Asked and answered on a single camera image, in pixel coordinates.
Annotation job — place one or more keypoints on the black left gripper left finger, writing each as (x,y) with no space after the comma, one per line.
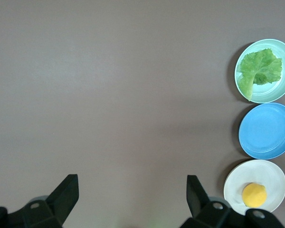
(61,197)

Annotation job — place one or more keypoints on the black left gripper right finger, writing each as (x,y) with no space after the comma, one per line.
(197,202)

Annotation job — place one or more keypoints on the yellow lemon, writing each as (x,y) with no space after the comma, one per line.
(254,194)

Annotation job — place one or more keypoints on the green lettuce leaf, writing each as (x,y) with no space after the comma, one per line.
(256,66)

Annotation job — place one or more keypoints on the cream white round plate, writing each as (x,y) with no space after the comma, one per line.
(240,178)

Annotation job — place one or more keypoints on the blue round plate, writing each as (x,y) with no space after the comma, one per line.
(266,130)

